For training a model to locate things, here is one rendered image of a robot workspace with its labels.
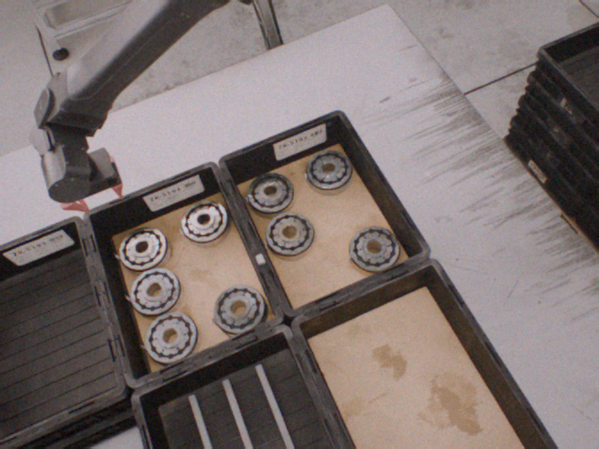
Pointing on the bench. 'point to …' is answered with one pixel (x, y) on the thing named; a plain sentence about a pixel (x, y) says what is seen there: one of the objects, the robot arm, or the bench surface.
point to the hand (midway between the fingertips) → (103, 200)
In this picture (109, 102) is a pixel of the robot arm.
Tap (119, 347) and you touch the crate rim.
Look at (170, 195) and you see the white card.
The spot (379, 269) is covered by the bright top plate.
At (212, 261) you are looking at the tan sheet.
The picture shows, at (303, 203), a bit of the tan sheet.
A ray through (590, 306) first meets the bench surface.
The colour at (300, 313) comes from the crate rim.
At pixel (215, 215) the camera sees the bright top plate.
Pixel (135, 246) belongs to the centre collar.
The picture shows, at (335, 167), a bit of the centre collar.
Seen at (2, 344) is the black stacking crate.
